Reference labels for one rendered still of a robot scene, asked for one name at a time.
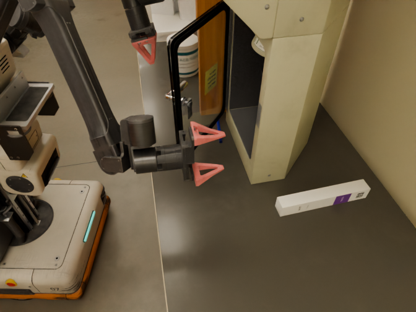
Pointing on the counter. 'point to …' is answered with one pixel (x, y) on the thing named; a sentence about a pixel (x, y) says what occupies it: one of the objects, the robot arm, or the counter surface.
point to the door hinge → (229, 57)
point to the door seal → (177, 59)
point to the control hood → (256, 15)
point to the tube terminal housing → (291, 84)
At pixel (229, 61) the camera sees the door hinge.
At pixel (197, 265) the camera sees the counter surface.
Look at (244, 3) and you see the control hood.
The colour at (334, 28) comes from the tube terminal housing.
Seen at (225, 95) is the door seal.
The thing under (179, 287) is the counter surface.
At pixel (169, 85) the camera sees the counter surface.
